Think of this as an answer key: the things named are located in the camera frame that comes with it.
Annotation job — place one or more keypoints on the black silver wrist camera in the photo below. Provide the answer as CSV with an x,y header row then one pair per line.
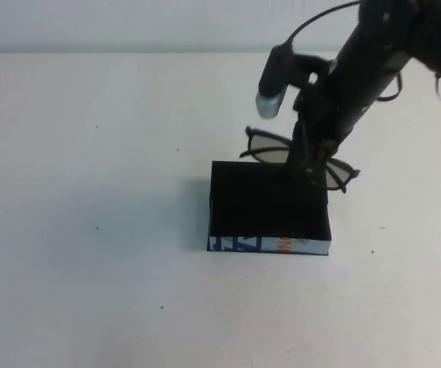
x,y
272,86

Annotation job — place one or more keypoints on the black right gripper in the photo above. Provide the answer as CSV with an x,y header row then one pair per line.
x,y
343,99

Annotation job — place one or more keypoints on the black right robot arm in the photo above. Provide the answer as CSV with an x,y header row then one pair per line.
x,y
427,27

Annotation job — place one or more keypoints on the black frame glasses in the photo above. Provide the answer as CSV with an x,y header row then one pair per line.
x,y
267,152

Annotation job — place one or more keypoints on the black printed glasses case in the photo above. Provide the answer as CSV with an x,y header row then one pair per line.
x,y
266,203

